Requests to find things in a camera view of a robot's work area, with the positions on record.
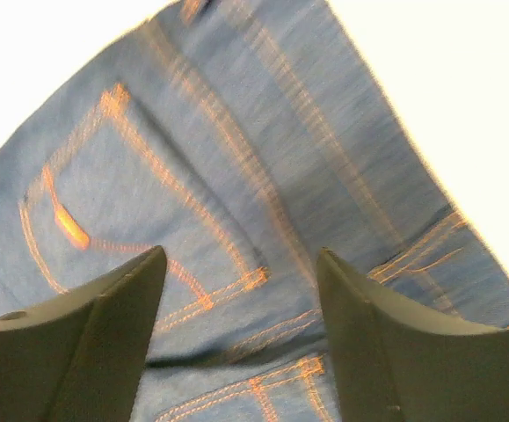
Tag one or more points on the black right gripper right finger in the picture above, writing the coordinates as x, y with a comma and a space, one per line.
395, 359

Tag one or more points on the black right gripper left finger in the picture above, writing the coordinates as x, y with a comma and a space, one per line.
80, 356

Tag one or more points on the dark blue denim trousers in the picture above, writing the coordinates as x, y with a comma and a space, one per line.
242, 137

